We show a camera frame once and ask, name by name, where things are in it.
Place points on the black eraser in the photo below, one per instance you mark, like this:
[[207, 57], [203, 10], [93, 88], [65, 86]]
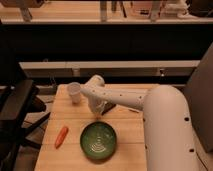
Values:
[[108, 107]]

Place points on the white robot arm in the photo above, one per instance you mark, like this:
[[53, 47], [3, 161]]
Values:
[[168, 131]]

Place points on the white paper cup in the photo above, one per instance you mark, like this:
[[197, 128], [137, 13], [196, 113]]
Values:
[[74, 91]]

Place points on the green bowl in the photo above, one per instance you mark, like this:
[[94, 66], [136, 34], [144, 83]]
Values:
[[98, 140]]

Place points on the orange carrot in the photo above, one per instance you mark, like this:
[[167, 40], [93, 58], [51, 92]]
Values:
[[61, 136]]

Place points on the black chair left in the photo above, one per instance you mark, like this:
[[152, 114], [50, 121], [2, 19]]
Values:
[[18, 98]]

